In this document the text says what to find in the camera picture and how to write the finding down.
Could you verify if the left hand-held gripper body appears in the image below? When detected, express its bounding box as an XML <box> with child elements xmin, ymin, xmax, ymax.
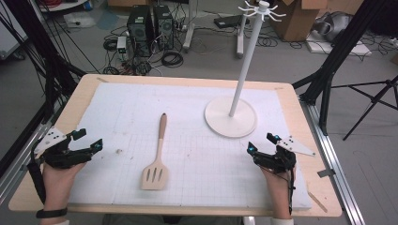
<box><xmin>33</xmin><ymin>126</ymin><xmax>94</xmax><ymax>170</ymax></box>

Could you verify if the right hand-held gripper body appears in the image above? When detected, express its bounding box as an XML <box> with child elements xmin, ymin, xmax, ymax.
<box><xmin>253</xmin><ymin>135</ymin><xmax>316</xmax><ymax>174</ymax></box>

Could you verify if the person's right hand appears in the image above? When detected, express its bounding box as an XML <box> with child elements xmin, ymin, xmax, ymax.
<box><xmin>260</xmin><ymin>166</ymin><xmax>297</xmax><ymax>218</ymax></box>

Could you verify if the person's left hand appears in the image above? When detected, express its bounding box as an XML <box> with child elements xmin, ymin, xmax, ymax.
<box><xmin>41</xmin><ymin>162</ymin><xmax>86</xmax><ymax>211</ymax></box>

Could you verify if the white hook stand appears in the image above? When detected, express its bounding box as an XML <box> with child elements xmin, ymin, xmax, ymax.
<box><xmin>204</xmin><ymin>0</ymin><xmax>287</xmax><ymax>140</ymax></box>

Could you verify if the grey tape piece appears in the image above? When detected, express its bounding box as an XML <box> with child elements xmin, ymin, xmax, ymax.
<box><xmin>316</xmin><ymin>168</ymin><xmax>337</xmax><ymax>179</ymax></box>

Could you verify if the thin wooden stick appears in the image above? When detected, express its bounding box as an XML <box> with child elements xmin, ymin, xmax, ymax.
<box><xmin>307</xmin><ymin>190</ymin><xmax>329</xmax><ymax>214</ymax></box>

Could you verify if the black wristband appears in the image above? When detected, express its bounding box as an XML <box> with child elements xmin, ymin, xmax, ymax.
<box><xmin>35</xmin><ymin>207</ymin><xmax>69</xmax><ymax>219</ymax></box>

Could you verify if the white grid mat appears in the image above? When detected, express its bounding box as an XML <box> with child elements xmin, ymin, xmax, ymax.
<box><xmin>68</xmin><ymin>81</ymin><xmax>314</xmax><ymax>211</ymax></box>

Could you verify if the beige slotted spatula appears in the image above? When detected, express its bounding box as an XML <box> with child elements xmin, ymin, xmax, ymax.
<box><xmin>140</xmin><ymin>112</ymin><xmax>170</xmax><ymax>191</ymax></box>

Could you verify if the white power adapter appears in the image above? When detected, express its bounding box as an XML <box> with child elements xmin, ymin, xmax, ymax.
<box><xmin>115</xmin><ymin>36</ymin><xmax>128</xmax><ymax>54</ymax></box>

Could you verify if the white stand leg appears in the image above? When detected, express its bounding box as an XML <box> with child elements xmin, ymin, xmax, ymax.
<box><xmin>182</xmin><ymin>0</ymin><xmax>197</xmax><ymax>53</ymax></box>
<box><xmin>235</xmin><ymin>13</ymin><xmax>249</xmax><ymax>60</ymax></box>

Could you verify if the black tripod stand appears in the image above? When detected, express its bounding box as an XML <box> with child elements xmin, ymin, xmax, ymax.
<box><xmin>330</xmin><ymin>74</ymin><xmax>398</xmax><ymax>142</ymax></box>

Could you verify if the white foam board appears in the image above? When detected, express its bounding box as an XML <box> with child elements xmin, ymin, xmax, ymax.
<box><xmin>305</xmin><ymin>30</ymin><xmax>374</xmax><ymax>58</ymax></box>

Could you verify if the black computer tower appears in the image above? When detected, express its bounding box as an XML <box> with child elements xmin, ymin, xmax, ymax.
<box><xmin>126</xmin><ymin>5</ymin><xmax>155</xmax><ymax>59</ymax></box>
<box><xmin>152</xmin><ymin>4</ymin><xmax>175</xmax><ymax>52</ymax></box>

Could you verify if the cardboard box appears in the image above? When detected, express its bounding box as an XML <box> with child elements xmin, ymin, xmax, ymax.
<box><xmin>271</xmin><ymin>0</ymin><xmax>333</xmax><ymax>43</ymax></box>

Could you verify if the black flat device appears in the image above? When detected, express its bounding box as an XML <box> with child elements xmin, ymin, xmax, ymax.
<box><xmin>213</xmin><ymin>14</ymin><xmax>251</xmax><ymax>30</ymax></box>

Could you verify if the grey machine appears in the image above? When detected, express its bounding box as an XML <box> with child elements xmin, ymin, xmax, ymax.
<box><xmin>314</xmin><ymin>11</ymin><xmax>354</xmax><ymax>44</ymax></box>

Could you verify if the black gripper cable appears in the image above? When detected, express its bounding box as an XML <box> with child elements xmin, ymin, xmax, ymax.
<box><xmin>288</xmin><ymin>168</ymin><xmax>298</xmax><ymax>216</ymax></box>

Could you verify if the black gripper strap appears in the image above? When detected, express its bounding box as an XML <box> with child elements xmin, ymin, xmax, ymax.
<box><xmin>25</xmin><ymin>161</ymin><xmax>47</xmax><ymax>205</ymax></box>

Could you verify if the aluminium rail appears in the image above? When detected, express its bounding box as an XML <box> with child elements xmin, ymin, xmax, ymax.
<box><xmin>0</xmin><ymin>120</ymin><xmax>54</xmax><ymax>205</ymax></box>
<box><xmin>298</xmin><ymin>97</ymin><xmax>366</xmax><ymax>225</ymax></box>

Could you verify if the black frame post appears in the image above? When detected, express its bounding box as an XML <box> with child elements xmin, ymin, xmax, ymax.
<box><xmin>291</xmin><ymin>0</ymin><xmax>387</xmax><ymax>137</ymax></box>
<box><xmin>0</xmin><ymin>0</ymin><xmax>87</xmax><ymax>125</ymax></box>

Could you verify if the coiled black cable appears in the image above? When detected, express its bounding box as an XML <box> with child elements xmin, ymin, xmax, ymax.
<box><xmin>161</xmin><ymin>51</ymin><xmax>185</xmax><ymax>68</ymax></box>

